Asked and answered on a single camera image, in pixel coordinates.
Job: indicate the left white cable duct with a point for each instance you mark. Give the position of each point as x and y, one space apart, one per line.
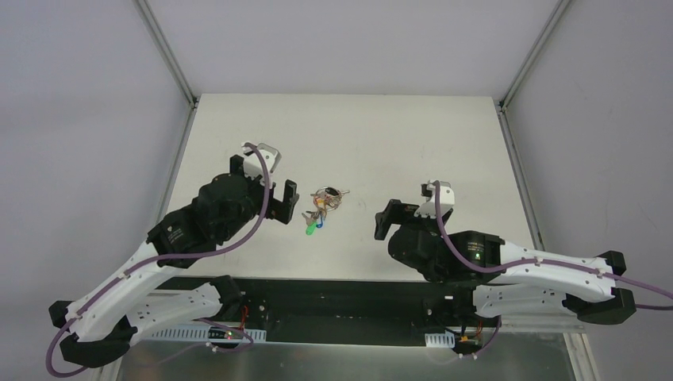
196 333

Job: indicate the left aluminium frame post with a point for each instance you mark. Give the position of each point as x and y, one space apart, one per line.
165 50

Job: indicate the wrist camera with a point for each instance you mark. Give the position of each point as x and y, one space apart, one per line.
259 159
439 200

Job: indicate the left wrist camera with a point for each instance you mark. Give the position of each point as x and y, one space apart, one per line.
259 159

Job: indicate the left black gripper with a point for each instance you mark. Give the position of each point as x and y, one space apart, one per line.
281 205

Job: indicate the blue capped key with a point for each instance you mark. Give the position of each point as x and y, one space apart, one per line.
320 221

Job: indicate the black fob key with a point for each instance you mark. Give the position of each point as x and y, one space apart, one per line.
335 192

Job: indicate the right white cable duct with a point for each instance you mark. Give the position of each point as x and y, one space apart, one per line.
440 340

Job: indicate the right aluminium frame post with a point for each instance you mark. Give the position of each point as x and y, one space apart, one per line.
556 16

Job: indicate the white cable duct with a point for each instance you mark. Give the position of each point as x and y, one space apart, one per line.
196 333
440 340

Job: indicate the aluminium frame post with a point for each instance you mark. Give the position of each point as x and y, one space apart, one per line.
556 16
165 50

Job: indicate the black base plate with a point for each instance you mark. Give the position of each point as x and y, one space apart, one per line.
310 311

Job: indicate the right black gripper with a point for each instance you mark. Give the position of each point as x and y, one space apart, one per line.
393 217

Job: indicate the large metal keyring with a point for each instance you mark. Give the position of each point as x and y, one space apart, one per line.
331 203

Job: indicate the green tag key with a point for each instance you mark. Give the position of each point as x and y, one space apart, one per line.
311 227

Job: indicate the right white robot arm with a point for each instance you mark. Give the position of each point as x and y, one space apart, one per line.
501 276

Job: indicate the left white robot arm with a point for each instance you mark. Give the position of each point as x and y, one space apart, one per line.
102 326

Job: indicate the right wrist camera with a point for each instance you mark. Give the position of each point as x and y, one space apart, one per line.
439 200

